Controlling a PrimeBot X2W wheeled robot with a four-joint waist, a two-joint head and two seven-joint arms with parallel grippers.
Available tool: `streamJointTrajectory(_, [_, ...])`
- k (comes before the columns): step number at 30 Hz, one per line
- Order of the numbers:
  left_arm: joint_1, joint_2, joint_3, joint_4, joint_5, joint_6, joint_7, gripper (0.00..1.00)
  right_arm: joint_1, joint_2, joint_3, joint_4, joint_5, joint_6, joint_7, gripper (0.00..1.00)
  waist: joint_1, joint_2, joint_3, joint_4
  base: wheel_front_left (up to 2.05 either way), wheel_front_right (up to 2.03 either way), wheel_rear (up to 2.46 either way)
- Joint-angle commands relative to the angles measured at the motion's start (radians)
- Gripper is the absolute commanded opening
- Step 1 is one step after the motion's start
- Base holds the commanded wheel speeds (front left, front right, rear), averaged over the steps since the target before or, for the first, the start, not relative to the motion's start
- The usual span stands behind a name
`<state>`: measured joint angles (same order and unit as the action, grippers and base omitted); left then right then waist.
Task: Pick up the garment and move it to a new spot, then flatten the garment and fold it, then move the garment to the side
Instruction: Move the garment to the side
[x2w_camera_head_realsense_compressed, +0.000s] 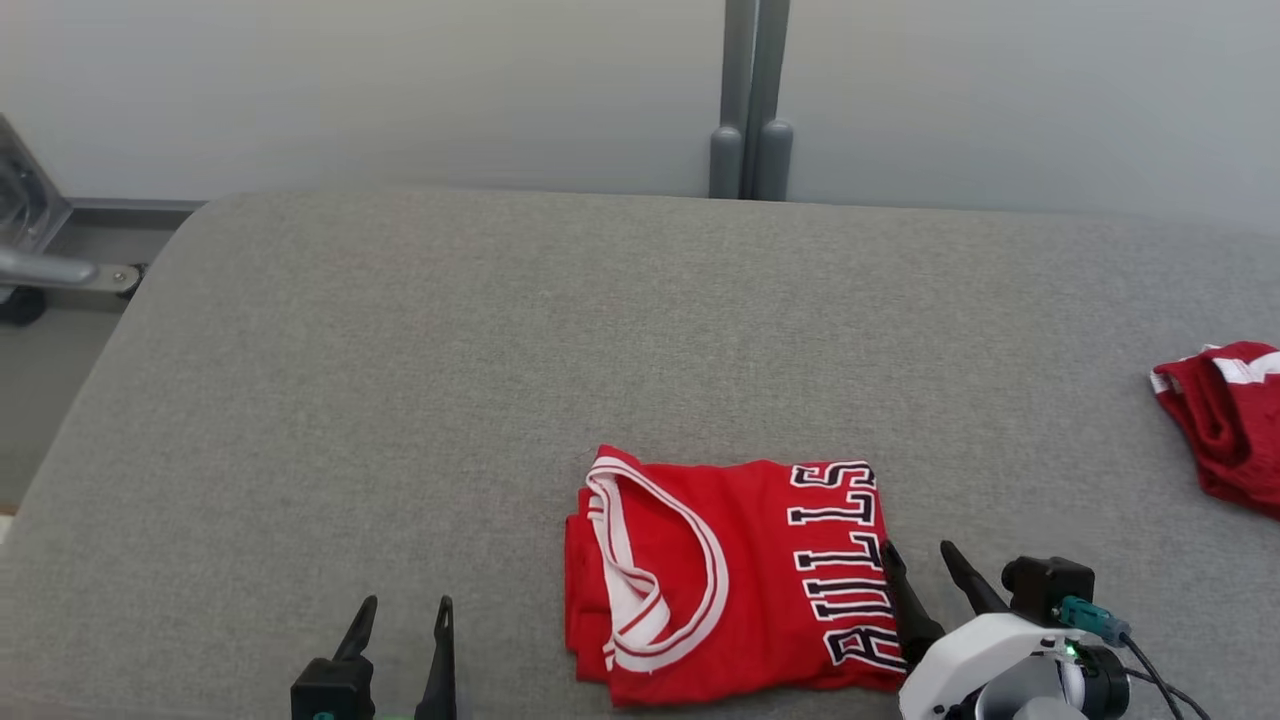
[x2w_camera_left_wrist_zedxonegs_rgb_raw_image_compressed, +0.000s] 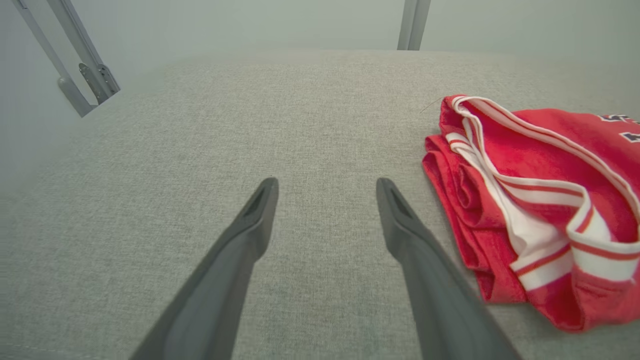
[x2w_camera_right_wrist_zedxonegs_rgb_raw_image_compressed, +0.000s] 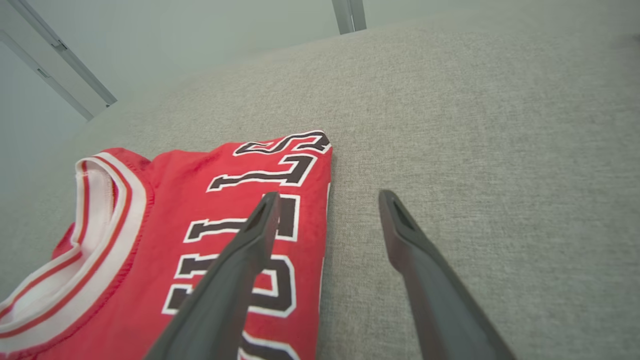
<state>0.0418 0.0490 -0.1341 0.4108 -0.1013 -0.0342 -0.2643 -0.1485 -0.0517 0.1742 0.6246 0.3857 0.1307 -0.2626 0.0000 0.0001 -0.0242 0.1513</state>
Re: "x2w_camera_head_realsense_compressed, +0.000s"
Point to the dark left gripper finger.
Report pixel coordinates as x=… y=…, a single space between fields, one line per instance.
x=438 y=665
x=358 y=630

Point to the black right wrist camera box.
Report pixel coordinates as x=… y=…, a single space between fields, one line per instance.
x=1045 y=590

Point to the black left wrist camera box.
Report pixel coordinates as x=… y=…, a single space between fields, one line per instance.
x=330 y=690

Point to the grey metal wheeled frame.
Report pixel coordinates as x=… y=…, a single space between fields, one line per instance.
x=40 y=265

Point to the red basketball jersey white trim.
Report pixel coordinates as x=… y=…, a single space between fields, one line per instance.
x=760 y=590

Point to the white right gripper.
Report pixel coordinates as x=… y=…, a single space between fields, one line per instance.
x=975 y=660

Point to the red shorts white stripes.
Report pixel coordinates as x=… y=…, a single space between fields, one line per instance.
x=1235 y=430

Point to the grey metal post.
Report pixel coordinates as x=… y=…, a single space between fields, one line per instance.
x=750 y=100

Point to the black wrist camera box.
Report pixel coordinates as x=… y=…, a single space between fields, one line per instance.
x=1045 y=590
x=330 y=690

